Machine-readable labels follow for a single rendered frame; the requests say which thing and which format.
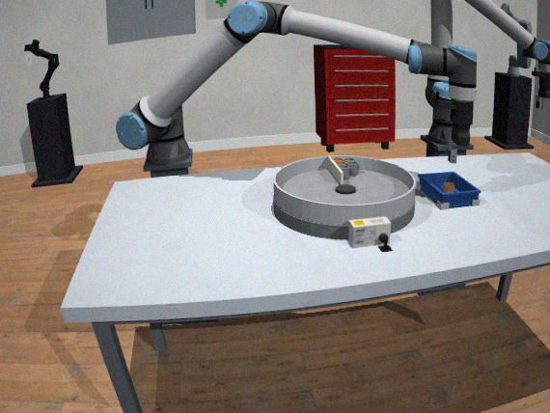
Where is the blue crate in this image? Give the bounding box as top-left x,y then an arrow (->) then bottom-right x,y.
417,171 -> 482,211

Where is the grey turntable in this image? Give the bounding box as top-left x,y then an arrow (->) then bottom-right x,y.
272,156 -> 418,238

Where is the red tool cabinet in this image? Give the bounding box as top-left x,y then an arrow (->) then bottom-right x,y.
313,44 -> 398,151

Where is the white control box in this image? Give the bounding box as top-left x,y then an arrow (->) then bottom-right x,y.
345,216 -> 395,254

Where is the white green sign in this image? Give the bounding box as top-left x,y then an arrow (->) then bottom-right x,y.
205,0 -> 235,20

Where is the white table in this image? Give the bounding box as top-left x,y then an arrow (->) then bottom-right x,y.
60,152 -> 550,413

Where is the black box pedestal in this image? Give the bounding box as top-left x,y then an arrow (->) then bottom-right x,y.
485,70 -> 536,150
27,93 -> 85,189

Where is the grey wall board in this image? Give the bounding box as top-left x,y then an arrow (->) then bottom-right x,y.
106,0 -> 197,46

